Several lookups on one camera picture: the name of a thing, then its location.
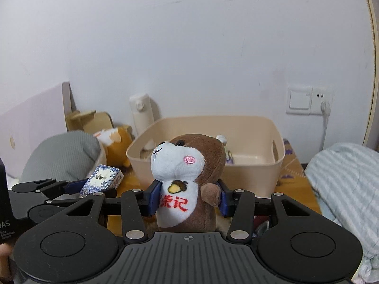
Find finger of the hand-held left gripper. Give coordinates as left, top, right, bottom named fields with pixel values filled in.
left=27, top=197, right=82, bottom=224
left=11, top=178, right=90, bottom=198

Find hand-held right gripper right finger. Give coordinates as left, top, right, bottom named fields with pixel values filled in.
left=217, top=179, right=323, bottom=241

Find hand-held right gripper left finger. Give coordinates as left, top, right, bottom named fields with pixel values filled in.
left=61, top=180, right=162, bottom=241

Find blue white tissue pack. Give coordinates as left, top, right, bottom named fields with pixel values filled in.
left=79, top=164, right=124, bottom=197

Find brown hamster plush toy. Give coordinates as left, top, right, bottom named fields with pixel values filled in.
left=150, top=133, right=227, bottom=233

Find beige plastic container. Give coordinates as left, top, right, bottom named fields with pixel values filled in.
left=126, top=116, right=285, bottom=196

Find grey pillow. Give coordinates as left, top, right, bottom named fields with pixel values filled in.
left=19, top=130, right=102, bottom=183

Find orange corgi plush toy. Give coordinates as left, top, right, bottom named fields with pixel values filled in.
left=94, top=125, right=134, bottom=168

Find pink headboard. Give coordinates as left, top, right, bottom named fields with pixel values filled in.
left=0, top=82, right=72, bottom=178

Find blue striped blanket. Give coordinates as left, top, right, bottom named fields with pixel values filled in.
left=305, top=142, right=379, bottom=284

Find white light switch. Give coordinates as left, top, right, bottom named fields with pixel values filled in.
left=286, top=86, right=313, bottom=115

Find white plug with cable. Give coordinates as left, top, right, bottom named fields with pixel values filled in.
left=319, top=101, right=331, bottom=152

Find light wooden frame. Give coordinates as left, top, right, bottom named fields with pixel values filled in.
left=359, top=0, right=379, bottom=149

